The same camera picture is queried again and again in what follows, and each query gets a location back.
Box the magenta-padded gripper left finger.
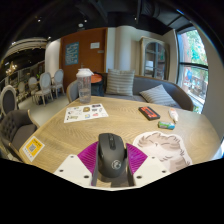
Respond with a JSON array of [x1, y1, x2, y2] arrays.
[[53, 141, 100, 187]]

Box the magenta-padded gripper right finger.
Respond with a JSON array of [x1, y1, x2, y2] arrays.
[[125, 143, 172, 188]]

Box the black computer mouse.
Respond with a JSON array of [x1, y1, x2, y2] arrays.
[[96, 132, 129, 179]]

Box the cat-shaped mouse pad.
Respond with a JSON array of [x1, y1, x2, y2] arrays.
[[132, 130, 194, 174]]

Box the yellow and white card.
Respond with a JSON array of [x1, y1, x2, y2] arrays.
[[20, 135, 46, 163]]

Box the small green packet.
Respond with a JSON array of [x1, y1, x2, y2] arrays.
[[157, 120, 176, 131]]

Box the black and red flat case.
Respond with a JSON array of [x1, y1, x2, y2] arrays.
[[138, 106, 161, 121]]

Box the white printed paper sheet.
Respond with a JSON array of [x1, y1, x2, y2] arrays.
[[63, 103, 110, 124]]

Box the small white tube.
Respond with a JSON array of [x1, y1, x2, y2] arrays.
[[167, 107, 179, 124]]

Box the grey tufted armchair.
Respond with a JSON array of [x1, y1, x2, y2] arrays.
[[0, 109, 40, 158]]

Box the small striped cushion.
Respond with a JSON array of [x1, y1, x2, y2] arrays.
[[139, 84, 178, 108]]

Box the clear shaker bottle white lid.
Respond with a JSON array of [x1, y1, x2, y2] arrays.
[[75, 67, 95, 104]]

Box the grey curved sofa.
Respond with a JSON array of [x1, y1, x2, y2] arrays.
[[65, 73, 195, 112]]

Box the group of pale dining chairs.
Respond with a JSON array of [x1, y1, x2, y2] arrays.
[[16, 68, 65, 107]]

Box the large striped cushion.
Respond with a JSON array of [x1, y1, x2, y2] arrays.
[[105, 68, 136, 97]]

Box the orange round side table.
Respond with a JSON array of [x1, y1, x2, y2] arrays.
[[90, 73, 103, 84]]

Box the oval-back grey chair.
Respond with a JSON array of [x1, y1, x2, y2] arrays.
[[0, 84, 18, 116]]

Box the glass-door wooden cabinet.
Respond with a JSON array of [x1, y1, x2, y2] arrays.
[[139, 36, 170, 80]]

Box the blue wall poster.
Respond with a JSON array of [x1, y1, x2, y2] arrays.
[[64, 41, 80, 66]]

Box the small white wall sign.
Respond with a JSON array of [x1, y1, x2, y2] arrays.
[[89, 41, 101, 50]]

